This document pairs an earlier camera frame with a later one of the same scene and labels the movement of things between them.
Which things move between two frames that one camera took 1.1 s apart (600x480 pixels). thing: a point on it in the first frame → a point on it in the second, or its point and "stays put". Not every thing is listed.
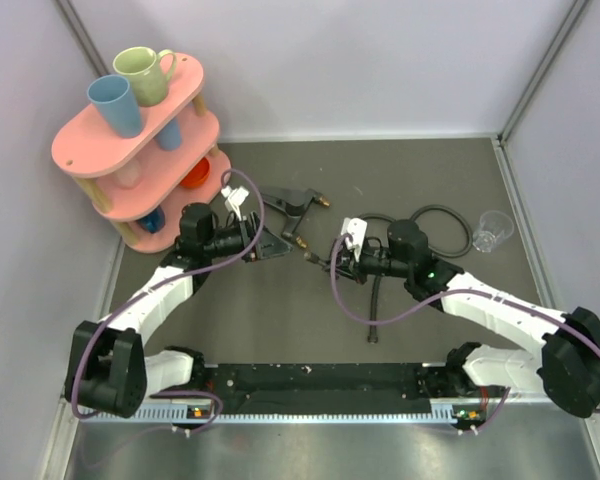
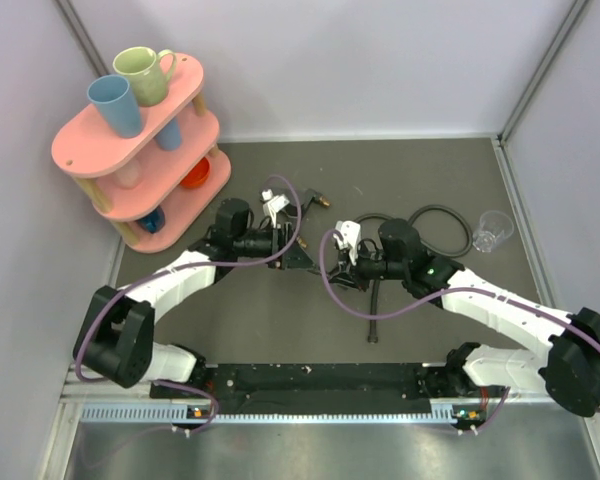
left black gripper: [267, 244] → [293, 258]
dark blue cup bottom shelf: [154, 221] stays put
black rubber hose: [373, 328] stays put
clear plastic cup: [494, 227] stays put
